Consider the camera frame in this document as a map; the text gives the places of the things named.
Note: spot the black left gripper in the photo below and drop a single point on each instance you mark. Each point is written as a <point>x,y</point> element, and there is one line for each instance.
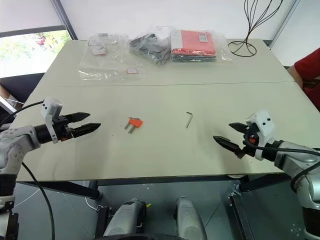
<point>62,128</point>

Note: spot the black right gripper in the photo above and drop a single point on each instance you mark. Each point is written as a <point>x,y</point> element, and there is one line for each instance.
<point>250,140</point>

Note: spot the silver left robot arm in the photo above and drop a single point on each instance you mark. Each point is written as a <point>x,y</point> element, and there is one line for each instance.
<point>15,147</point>

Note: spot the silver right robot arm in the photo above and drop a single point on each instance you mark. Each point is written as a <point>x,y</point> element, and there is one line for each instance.
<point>295,160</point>

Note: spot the metal hex key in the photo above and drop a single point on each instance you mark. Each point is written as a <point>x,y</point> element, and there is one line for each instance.
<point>188,120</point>

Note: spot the clear plastic bag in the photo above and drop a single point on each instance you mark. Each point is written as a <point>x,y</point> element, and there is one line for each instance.
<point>110,60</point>

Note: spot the white label with red border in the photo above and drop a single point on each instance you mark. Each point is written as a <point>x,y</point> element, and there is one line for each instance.
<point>132,71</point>

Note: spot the black metal floor stand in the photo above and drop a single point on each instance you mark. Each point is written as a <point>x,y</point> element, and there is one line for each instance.
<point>241,217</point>

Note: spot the grey robot leg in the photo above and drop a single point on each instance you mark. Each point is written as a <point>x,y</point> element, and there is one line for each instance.
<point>125,217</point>
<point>188,217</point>

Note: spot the bagged red and grey garments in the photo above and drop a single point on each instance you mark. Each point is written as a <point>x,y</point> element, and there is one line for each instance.
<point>195,42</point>

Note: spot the bag of grey items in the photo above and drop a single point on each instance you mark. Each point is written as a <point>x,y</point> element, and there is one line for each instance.
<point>150,47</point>

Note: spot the person in red shirt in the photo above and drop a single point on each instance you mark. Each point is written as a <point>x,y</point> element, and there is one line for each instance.
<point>308,66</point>

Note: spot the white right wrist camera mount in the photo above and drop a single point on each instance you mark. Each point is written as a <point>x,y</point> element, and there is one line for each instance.
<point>263,125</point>

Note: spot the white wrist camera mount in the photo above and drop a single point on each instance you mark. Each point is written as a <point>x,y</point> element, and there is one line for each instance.
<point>51,106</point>
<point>263,125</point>

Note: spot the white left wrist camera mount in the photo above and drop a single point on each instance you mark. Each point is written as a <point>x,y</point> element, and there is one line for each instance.
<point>51,106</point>

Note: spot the black table frame leg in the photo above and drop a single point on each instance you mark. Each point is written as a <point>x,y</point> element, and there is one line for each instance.
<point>262,183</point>
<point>67,188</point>

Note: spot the black floor bracket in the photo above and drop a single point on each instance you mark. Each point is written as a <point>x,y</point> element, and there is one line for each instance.
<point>103,220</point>

